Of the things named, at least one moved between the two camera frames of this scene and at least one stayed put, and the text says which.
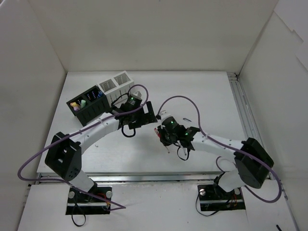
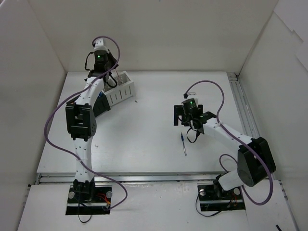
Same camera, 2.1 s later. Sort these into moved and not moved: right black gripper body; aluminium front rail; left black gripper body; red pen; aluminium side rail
Moved: left black gripper body; red pen; right black gripper body
Not moved: aluminium side rail; aluminium front rail
